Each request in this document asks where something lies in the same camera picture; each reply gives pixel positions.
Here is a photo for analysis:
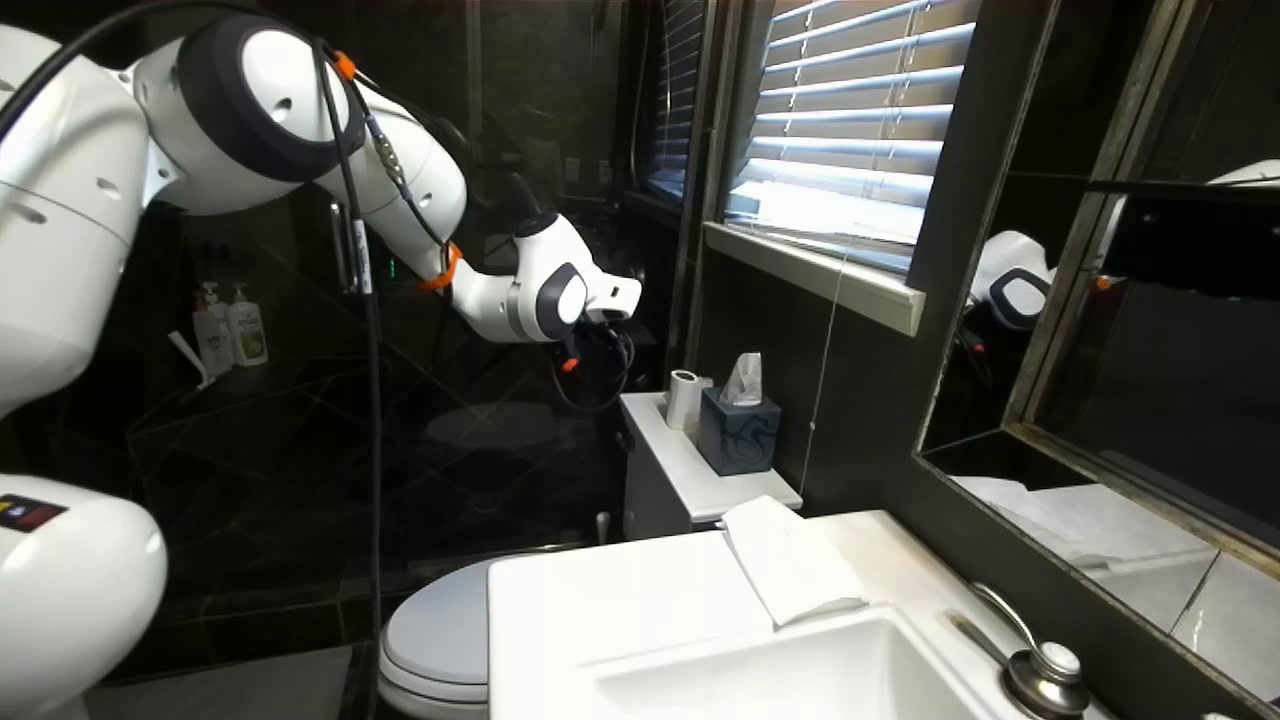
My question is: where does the window with dark blinds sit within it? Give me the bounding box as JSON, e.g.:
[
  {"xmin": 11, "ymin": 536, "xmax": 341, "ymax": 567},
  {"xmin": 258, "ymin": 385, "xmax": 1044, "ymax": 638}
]
[{"xmin": 643, "ymin": 0, "xmax": 708, "ymax": 204}]

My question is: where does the window with white blinds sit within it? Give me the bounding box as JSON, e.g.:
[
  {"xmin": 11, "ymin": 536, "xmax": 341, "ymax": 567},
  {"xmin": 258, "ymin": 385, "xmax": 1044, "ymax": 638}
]
[{"xmin": 703, "ymin": 0, "xmax": 983, "ymax": 338}]

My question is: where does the dark blue tissue box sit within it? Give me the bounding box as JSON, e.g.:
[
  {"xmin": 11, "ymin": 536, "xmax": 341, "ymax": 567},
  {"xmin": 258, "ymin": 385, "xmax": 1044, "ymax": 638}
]
[{"xmin": 696, "ymin": 352, "xmax": 783, "ymax": 477}]

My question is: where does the folded white towel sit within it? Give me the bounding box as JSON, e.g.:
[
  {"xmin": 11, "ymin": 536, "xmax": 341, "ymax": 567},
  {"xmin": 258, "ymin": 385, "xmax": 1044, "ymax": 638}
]
[{"xmin": 721, "ymin": 495, "xmax": 868, "ymax": 630}]

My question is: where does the white sink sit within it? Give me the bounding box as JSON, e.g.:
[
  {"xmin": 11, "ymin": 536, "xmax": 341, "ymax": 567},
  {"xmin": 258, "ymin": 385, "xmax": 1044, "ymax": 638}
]
[{"xmin": 487, "ymin": 509, "xmax": 1119, "ymax": 720}]

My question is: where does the wall mirror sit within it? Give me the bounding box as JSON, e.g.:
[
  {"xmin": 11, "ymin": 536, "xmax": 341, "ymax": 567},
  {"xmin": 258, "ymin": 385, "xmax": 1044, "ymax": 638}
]
[{"xmin": 912, "ymin": 0, "xmax": 1280, "ymax": 707}]

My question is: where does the white toilet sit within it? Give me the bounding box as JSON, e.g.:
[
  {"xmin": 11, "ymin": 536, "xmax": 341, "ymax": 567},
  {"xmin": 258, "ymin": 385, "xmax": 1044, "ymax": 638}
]
[{"xmin": 377, "ymin": 391, "xmax": 804, "ymax": 720}]

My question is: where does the silver tap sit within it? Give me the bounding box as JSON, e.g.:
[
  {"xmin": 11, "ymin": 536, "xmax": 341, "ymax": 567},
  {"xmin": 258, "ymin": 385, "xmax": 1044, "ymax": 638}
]
[{"xmin": 947, "ymin": 582, "xmax": 1092, "ymax": 720}]

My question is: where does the white tissue roll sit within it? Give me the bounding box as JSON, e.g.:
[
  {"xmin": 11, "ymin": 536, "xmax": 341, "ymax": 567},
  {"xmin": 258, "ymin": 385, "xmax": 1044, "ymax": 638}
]
[{"xmin": 666, "ymin": 369, "xmax": 702, "ymax": 432}]

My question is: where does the white pump bottle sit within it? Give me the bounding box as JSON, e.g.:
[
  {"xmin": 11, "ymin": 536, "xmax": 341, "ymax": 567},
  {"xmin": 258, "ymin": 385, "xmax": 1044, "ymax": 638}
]
[
  {"xmin": 192, "ymin": 289, "xmax": 234, "ymax": 380},
  {"xmin": 228, "ymin": 282, "xmax": 270, "ymax": 368}
]

